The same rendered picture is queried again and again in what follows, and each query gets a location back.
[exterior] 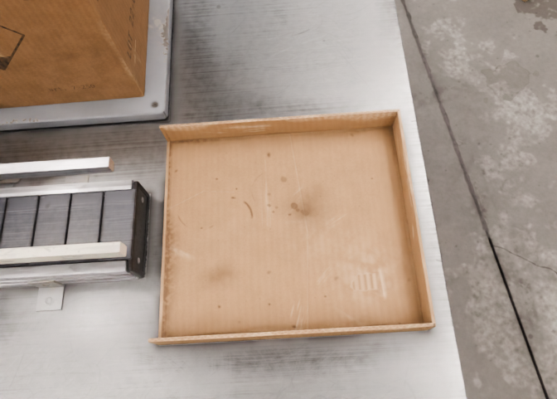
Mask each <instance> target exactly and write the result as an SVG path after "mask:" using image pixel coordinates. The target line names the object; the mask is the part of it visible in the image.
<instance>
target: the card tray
mask: <svg viewBox="0 0 557 399"><path fill-rule="evenodd" d="M159 128H160V130H161V131H162V133H163V135H164V137H165V139H166V140H167V164H166V182H165V201H164V219H163V238H162V274H161V293H160V311H159V330H158V338H149V339H148V342H149V343H154V344H157V345H167V344H182V343H212V342H227V341H242V340H257V339H273V338H302V337H317V336H333V335H348V334H363V333H393V332H409V331H424V330H429V329H431V328H434V327H436V322H435V317H434V311H433V302H432V297H431V292H430V287H429V278H428V272H427V267H426V262H425V257H424V248H423V243H422V238H421V233H420V228H419V219H418V213H417V208H416V203H415V198H414V189H413V183H412V178H411V173H410V168H409V159H408V154H407V148H406V143H405V138H404V129H403V124H402V119H401V113H400V109H385V110H373V111H361V112H349V113H336V114H313V115H301V116H289V117H277V118H265V119H242V120H229V121H217V122H205V123H193V124H169V125H160V126H159Z"/></svg>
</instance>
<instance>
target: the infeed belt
mask: <svg viewBox="0 0 557 399"><path fill-rule="evenodd" d="M136 195H137V190H136V189H126V190H113V191H105V192H103V191H100V192H76V193H73V194H71V193H62V194H50V195H41V196H38V195H37V196H24V197H9V198H7V197H0V249H7V248H21V247H34V246H61V245H74V244H88V243H101V242H115V241H121V242H122V243H123V244H125V245H126V246H127V253H126V256H125V257H111V258H98V259H83V260H57V261H43V262H29V263H16V264H2V265H0V268H9V267H23V266H37V265H64V264H78V263H91V262H105V261H119V260H126V261H128V260H131V259H132V254H133V231H134V219H135V207H136Z"/></svg>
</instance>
